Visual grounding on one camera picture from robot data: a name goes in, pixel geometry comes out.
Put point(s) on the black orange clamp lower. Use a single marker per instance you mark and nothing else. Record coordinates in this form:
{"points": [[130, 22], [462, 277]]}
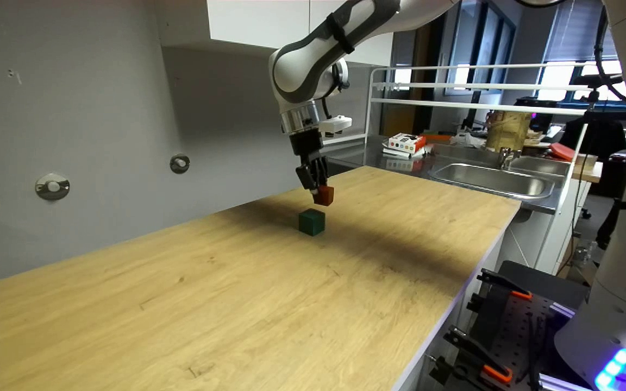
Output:
{"points": [[474, 365]]}

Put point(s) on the white metal dish rack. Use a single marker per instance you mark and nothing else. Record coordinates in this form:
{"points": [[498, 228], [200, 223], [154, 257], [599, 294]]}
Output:
{"points": [[541, 233]]}

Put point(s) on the red white box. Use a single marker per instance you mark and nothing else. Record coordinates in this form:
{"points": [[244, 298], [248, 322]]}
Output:
{"points": [[404, 145]]}

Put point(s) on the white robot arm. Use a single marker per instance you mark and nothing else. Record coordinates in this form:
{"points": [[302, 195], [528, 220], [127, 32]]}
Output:
{"points": [[295, 68]]}

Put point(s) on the white wall cabinet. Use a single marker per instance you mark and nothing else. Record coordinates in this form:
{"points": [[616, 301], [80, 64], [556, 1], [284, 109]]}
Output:
{"points": [[265, 22]]}

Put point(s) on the round wall fixture right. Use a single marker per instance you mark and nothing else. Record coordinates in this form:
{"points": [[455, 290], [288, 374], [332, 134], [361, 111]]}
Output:
{"points": [[179, 163]]}

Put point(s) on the round wall fixture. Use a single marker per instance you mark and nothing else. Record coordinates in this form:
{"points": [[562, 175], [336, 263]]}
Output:
{"points": [[179, 163], [53, 187]]}

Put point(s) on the green block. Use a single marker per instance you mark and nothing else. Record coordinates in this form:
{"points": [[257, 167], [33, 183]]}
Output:
{"points": [[312, 223]]}

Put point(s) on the stainless steel sink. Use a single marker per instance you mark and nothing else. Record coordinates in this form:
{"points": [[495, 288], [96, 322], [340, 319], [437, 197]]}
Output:
{"points": [[495, 182]]}

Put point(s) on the beige jar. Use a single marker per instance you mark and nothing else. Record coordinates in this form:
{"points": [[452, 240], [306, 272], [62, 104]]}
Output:
{"points": [[507, 130]]}

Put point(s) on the round wall fixture left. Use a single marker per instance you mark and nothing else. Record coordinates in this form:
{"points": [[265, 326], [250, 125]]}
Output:
{"points": [[53, 187]]}

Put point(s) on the black orange clamp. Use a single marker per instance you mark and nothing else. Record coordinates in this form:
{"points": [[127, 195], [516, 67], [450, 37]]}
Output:
{"points": [[474, 365], [505, 286]]}

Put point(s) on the orange block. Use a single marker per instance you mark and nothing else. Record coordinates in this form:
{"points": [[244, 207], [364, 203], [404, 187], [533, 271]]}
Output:
{"points": [[325, 197]]}

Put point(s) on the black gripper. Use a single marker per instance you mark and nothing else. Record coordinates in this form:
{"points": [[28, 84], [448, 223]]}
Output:
{"points": [[313, 169]]}

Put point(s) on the black orange clamp upper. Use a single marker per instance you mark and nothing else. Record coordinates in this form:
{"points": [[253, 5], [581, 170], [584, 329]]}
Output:
{"points": [[505, 286]]}

